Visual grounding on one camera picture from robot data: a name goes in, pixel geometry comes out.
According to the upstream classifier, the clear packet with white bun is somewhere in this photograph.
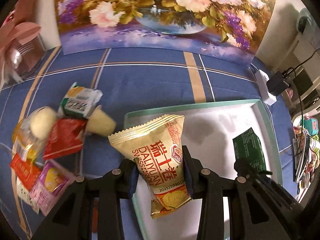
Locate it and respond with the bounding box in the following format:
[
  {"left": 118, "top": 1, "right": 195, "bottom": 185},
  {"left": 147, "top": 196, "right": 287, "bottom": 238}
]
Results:
[{"left": 12, "top": 106, "right": 57, "bottom": 162}]

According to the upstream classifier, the glass vase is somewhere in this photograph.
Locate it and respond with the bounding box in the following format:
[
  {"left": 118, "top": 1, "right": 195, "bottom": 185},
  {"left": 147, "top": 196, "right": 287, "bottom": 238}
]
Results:
[{"left": 17, "top": 36, "right": 46, "bottom": 78}]

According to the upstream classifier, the long red snack packet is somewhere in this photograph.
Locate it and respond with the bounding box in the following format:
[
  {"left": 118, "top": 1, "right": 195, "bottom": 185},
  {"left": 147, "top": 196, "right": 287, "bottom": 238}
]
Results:
[{"left": 10, "top": 153, "right": 42, "bottom": 191}]

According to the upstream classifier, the green white snack packet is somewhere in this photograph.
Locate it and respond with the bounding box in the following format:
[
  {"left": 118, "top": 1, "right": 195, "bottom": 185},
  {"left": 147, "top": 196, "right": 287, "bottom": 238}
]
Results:
[{"left": 58, "top": 82, "right": 103, "bottom": 119}]

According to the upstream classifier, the pink purple snack packet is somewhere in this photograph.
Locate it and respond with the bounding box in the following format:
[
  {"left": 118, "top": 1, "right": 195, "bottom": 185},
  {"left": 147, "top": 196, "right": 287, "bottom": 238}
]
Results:
[{"left": 29, "top": 159, "right": 75, "bottom": 216}]

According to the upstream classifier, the white power strip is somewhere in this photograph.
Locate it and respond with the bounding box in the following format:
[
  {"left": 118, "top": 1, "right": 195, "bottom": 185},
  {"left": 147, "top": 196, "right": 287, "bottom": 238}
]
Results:
[{"left": 254, "top": 69, "right": 277, "bottom": 106}]

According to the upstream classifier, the floral oil painting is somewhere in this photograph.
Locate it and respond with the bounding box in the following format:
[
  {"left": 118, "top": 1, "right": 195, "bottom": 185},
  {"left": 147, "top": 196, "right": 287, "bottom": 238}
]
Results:
[{"left": 54, "top": 0, "right": 276, "bottom": 64}]

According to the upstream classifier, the pink paper flower bouquet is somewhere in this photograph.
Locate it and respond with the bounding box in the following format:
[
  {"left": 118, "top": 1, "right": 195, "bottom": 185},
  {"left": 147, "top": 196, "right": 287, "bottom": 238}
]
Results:
[{"left": 1, "top": 11, "right": 41, "bottom": 87}]

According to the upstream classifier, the gold Swiss roll snack packet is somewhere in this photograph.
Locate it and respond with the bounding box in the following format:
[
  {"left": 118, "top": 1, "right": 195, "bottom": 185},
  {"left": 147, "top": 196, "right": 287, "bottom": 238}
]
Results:
[{"left": 108, "top": 114, "right": 191, "bottom": 218}]

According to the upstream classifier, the blue plaid tablecloth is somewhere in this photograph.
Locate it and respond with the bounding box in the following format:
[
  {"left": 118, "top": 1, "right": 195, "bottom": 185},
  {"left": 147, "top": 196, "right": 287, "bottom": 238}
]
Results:
[{"left": 0, "top": 45, "right": 298, "bottom": 240}]

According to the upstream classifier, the white snack packet red text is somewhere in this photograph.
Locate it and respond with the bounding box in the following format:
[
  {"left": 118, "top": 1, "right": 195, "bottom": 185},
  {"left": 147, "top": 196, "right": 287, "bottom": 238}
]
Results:
[{"left": 16, "top": 177, "right": 40, "bottom": 215}]

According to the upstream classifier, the white tray with green rim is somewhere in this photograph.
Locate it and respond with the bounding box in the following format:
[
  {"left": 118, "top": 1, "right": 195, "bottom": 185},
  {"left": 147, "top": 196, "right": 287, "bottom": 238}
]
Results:
[{"left": 124, "top": 100, "right": 283, "bottom": 239}]

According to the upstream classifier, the black power adapter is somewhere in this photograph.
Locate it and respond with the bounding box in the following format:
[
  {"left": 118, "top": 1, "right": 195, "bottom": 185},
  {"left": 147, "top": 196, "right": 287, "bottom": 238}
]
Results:
[{"left": 266, "top": 72, "right": 290, "bottom": 96}]

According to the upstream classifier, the dark green snack packet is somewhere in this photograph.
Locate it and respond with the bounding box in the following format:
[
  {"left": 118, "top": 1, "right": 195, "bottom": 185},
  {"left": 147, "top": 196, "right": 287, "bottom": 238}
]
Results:
[{"left": 233, "top": 128, "right": 266, "bottom": 172}]

